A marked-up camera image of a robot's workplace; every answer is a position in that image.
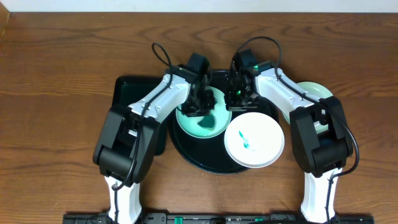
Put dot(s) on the black rectangular tray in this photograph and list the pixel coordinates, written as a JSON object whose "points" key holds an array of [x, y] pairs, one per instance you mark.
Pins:
{"points": [[130, 89]]}

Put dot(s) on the white plate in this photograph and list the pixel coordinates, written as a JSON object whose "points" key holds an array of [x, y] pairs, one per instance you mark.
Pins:
{"points": [[254, 140]]}

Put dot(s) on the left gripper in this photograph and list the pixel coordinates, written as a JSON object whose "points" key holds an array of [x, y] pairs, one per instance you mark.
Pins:
{"points": [[198, 104]]}

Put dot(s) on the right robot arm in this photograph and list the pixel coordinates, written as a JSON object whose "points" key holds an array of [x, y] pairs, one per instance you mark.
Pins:
{"points": [[321, 138]]}

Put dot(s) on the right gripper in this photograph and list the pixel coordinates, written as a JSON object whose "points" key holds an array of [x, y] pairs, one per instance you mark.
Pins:
{"points": [[232, 105]]}

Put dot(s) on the light green plate top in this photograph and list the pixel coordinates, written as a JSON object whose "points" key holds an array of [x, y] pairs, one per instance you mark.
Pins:
{"points": [[221, 114]]}

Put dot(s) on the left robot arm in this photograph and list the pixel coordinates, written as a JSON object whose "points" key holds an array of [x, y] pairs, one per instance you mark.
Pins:
{"points": [[126, 146]]}

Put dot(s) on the light green plate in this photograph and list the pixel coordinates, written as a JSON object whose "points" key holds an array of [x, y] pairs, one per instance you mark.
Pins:
{"points": [[314, 91], [221, 114]]}

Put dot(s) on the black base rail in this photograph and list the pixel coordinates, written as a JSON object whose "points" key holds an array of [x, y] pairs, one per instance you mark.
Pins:
{"points": [[164, 218]]}

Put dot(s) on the green scrubbing sponge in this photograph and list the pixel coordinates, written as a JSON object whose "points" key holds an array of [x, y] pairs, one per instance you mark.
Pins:
{"points": [[208, 122]]}

